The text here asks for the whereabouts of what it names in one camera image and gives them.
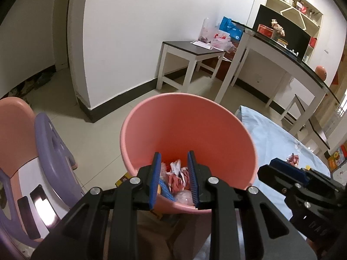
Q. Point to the white plastic bag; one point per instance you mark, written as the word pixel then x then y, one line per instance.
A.
pixel 184 198

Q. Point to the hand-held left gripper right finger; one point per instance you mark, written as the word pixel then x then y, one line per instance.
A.
pixel 193 180

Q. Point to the yellow container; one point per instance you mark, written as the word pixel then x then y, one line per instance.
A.
pixel 283 42

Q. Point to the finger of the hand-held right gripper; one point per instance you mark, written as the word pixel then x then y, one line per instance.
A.
pixel 287 168
pixel 273 177

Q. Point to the red paper wall decoration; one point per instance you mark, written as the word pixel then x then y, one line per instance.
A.
pixel 337 78

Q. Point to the dark patterned cloth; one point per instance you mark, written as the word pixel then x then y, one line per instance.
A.
pixel 32 84

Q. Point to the red and white box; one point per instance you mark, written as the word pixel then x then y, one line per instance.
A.
pixel 264 31

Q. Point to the black monitor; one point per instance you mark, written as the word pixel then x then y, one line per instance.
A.
pixel 295 43

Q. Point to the white bench with dark seat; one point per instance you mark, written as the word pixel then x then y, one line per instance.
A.
pixel 187 47
pixel 317 130

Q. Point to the purple plastic chair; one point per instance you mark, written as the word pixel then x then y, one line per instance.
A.
pixel 46 143

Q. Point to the orange ball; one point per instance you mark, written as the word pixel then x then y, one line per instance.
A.
pixel 321 73

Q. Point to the pink plastic bag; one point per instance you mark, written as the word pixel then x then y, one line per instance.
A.
pixel 222 42

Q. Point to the blue shopping bag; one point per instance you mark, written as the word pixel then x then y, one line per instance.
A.
pixel 230 28

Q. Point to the red serrated wrapper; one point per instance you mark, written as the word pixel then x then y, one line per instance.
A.
pixel 177 183

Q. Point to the colourful cardboard box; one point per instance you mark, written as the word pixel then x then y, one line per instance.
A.
pixel 337 157

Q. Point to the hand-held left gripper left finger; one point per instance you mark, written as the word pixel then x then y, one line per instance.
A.
pixel 155 180

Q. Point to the pink plastic bucket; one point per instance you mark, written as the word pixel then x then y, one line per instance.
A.
pixel 184 124

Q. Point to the small yellow box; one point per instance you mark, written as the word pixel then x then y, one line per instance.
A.
pixel 122 179

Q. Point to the person's beige pants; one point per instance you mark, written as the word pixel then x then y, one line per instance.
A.
pixel 162 238

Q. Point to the clear plastic bag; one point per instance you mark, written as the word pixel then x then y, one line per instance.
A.
pixel 164 169

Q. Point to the white table with black top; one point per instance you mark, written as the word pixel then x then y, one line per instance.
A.
pixel 271 49

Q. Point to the white paper sheet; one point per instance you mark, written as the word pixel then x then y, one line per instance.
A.
pixel 202 45

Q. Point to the red box on shelf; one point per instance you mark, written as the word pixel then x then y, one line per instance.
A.
pixel 313 42

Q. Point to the pink plastic chair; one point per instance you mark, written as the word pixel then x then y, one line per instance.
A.
pixel 16 130

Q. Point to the light blue floral cloth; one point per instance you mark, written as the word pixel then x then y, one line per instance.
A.
pixel 271 140

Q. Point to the clear bag of red snacks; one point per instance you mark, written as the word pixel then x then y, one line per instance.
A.
pixel 207 31

